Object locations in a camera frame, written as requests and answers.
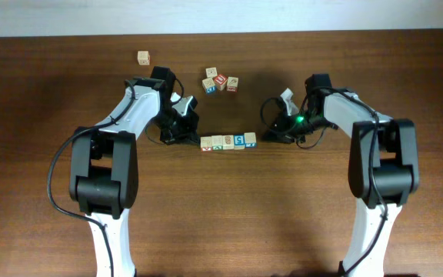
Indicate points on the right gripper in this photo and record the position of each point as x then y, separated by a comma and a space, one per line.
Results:
284, 135

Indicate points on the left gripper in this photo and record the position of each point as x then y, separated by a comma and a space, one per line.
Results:
187, 135

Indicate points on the wooden block red side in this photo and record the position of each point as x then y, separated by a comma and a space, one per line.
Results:
206, 143

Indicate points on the wooden block red corner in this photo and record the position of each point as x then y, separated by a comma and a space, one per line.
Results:
250, 140

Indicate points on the wooden block green side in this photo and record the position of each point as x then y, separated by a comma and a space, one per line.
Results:
217, 142

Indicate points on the wooden block blue corner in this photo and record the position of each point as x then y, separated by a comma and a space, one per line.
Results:
239, 142

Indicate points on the plain wooden picture block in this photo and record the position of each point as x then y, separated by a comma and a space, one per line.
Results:
228, 142

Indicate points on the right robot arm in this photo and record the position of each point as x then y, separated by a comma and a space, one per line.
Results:
382, 170

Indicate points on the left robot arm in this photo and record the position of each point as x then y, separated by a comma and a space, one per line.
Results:
104, 168

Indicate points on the wooden block blue side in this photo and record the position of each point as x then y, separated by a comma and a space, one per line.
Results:
209, 85

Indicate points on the red top wooden block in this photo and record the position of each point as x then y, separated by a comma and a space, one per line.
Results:
220, 81

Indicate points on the small top wooden block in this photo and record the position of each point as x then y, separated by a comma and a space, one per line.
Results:
211, 72

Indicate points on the wooden block red edge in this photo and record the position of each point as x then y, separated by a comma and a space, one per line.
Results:
232, 84

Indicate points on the far left wooden block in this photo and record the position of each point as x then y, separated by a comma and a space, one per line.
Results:
143, 57

